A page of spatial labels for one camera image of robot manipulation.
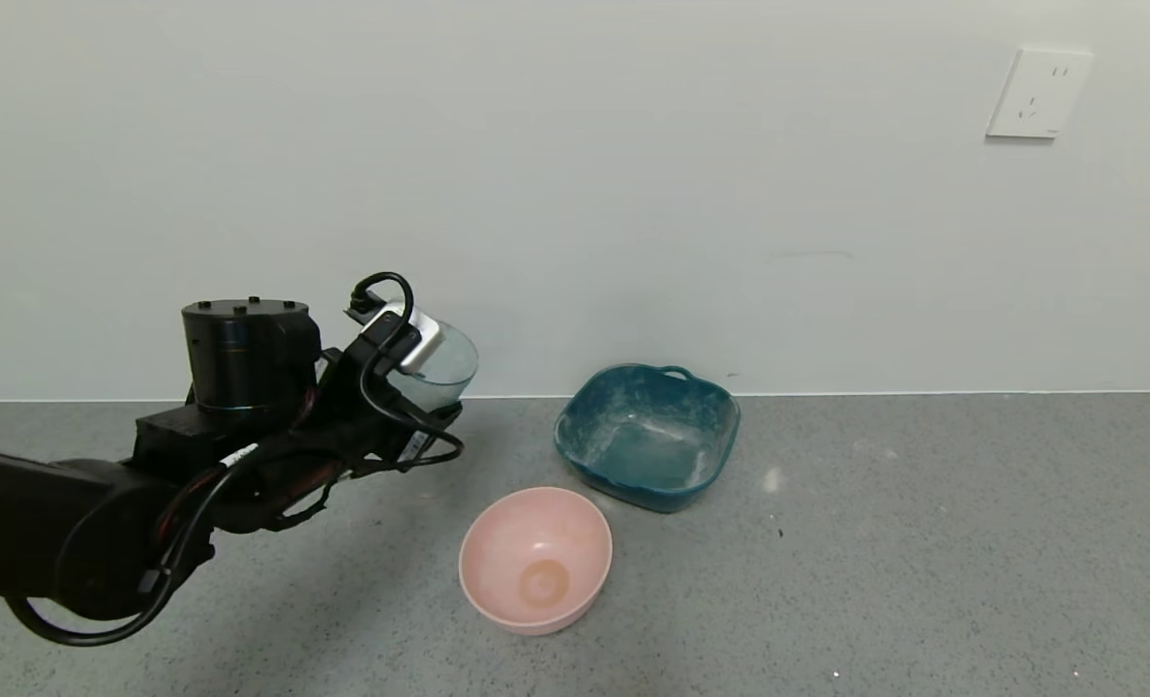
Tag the silver white wrist camera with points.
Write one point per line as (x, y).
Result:
(410, 339)

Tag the pink round bowl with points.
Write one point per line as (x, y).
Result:
(534, 557)

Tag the translucent pale blue cup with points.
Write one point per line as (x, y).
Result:
(444, 373)

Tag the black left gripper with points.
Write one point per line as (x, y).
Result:
(418, 442)

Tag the white wall socket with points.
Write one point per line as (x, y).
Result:
(1038, 93)

